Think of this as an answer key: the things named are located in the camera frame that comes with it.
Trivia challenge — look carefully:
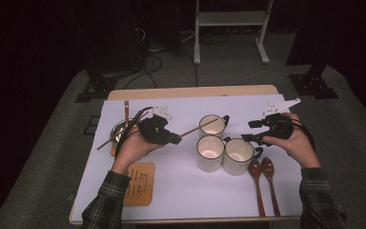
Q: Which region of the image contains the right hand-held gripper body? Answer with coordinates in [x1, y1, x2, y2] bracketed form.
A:
[260, 97, 302, 141]

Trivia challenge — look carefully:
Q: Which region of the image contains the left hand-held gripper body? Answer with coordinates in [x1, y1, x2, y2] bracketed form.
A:
[137, 106, 174, 145]

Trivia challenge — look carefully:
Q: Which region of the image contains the round wooden chopstick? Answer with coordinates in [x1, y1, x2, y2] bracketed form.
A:
[179, 117, 221, 138]
[95, 109, 152, 152]

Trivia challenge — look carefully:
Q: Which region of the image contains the steel bowl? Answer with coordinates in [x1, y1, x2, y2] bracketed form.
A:
[109, 117, 141, 148]

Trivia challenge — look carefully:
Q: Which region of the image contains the cream ribbed mug black rim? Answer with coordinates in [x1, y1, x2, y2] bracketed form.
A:
[198, 114, 231, 138]
[222, 136, 264, 177]
[195, 135, 233, 174]

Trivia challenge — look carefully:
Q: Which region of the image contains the person's right hand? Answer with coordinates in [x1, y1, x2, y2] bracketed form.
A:
[261, 113, 322, 170]

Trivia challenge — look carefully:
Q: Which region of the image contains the person's left hand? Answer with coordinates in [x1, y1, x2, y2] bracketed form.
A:
[111, 125, 167, 176]

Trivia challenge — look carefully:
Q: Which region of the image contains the white table mat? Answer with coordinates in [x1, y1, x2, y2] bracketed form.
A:
[69, 94, 304, 223]

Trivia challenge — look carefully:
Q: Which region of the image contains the black stand base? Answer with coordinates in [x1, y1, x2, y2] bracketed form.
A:
[74, 61, 118, 104]
[287, 61, 340, 100]

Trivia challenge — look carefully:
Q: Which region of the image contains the white metal stand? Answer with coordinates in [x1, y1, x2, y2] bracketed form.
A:
[193, 0, 275, 66]

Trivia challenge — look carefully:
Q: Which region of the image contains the black floor cable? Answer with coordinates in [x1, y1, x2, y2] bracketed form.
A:
[180, 49, 200, 88]
[123, 53, 164, 90]

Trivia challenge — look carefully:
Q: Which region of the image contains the black floor frame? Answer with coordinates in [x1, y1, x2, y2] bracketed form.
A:
[83, 115, 100, 136]

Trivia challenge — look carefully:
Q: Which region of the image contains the tangle of floor cables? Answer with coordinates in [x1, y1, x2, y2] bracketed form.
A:
[199, 31, 233, 46]

